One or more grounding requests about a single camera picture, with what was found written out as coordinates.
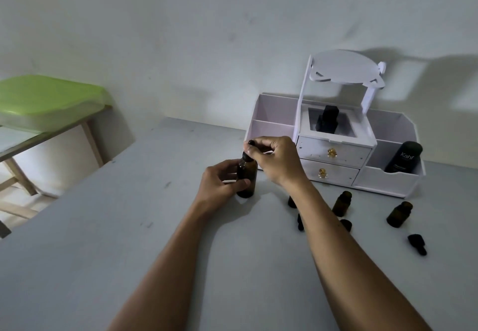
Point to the person's left hand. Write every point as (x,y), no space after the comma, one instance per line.
(216,185)

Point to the person's right hand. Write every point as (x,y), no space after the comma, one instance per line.
(283,162)

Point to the person's left thumb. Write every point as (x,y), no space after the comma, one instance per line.
(237,185)

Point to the person's right thumb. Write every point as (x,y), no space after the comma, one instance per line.
(261,148)

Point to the large amber glass bottle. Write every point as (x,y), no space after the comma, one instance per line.
(247,183)

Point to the black dropper cap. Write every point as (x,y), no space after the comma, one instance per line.
(346,225)
(417,244)
(300,222)
(249,152)

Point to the person's left forearm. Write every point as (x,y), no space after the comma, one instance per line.
(175,267)

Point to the person's right forearm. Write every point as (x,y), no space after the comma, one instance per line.
(347,259)

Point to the small amber glass bottle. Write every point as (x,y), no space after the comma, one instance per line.
(399,215)
(291,202)
(341,204)

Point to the gold drawer knob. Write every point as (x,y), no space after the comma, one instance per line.
(322,173)
(331,152)

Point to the small black bottle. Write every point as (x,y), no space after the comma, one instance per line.
(328,118)

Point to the white organizer drawer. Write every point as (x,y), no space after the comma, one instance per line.
(336,177)
(347,151)

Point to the white desktop organizer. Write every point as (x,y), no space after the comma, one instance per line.
(384,181)

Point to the tall black cosmetic bottle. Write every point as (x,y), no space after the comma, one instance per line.
(405,157)

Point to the green plastic container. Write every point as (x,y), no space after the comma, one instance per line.
(44,99)

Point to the wooden side table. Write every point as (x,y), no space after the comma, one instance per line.
(22,177)

